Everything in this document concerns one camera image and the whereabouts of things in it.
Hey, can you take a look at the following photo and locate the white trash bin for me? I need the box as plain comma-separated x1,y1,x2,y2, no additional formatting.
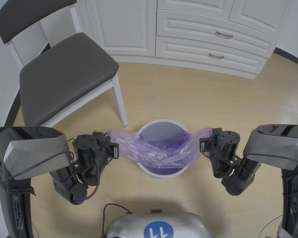
137,119,193,178

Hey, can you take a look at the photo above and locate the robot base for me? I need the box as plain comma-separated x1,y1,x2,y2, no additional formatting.
107,208,210,238

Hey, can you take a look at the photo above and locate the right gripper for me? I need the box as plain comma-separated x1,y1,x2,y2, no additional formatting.
199,136,221,157

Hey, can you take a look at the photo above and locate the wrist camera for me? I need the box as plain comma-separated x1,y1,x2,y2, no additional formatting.
92,131,112,146
212,127,223,143

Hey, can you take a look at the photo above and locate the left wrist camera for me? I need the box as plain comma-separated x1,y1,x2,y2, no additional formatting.
92,131,112,146

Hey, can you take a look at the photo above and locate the white chair dark grey seat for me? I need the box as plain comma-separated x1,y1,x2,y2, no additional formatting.
0,0,128,129

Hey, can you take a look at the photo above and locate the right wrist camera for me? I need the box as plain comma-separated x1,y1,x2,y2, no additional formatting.
212,127,223,143

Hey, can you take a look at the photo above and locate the white wardrobe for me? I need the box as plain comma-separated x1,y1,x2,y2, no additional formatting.
74,0,295,80

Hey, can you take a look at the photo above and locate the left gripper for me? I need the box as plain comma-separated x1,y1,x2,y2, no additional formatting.
97,140,120,163

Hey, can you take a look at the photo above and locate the purple plastic bag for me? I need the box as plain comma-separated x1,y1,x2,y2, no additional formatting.
107,127,213,175

